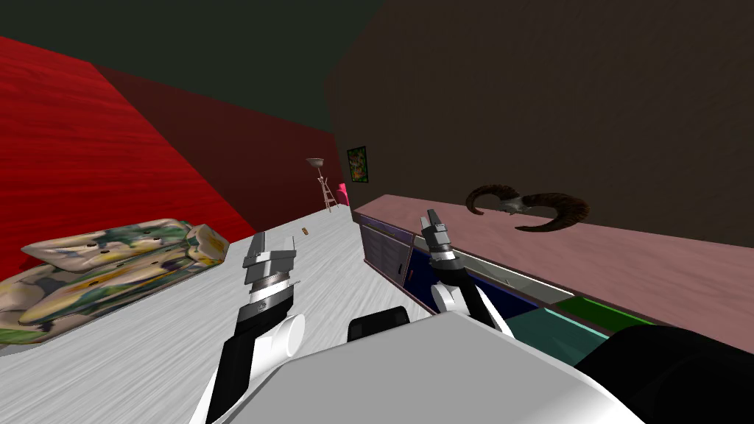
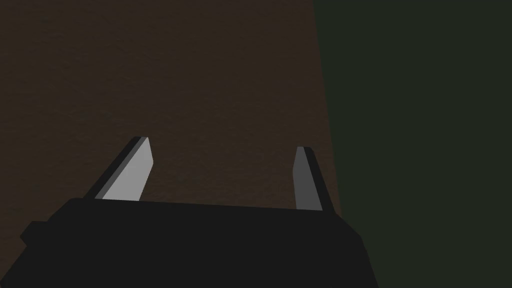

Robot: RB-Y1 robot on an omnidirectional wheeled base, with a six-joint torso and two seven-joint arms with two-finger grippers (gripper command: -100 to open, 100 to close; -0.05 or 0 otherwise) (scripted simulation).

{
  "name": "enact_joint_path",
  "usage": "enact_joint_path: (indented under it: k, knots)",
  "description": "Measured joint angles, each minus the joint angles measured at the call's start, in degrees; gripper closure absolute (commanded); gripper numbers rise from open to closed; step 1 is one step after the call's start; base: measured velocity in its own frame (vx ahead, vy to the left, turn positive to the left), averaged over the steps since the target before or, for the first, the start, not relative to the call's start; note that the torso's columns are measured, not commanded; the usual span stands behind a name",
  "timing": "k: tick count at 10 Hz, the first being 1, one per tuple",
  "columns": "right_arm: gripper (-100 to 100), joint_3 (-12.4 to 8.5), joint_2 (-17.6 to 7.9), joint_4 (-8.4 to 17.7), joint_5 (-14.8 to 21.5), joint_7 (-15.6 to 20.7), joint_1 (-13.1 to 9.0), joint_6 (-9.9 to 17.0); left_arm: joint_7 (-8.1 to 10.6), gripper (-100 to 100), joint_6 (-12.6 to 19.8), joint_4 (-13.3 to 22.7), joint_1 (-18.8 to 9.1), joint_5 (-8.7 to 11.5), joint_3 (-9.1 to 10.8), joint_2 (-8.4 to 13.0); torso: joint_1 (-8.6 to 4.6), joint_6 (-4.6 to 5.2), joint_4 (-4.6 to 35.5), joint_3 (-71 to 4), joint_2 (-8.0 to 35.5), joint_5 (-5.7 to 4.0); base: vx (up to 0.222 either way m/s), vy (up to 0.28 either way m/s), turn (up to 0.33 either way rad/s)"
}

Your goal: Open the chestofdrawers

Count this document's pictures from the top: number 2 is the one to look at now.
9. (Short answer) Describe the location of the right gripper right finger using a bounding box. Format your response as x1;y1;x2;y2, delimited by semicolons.
292;145;335;213

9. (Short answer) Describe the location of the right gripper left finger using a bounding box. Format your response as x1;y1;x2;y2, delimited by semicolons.
83;136;154;202

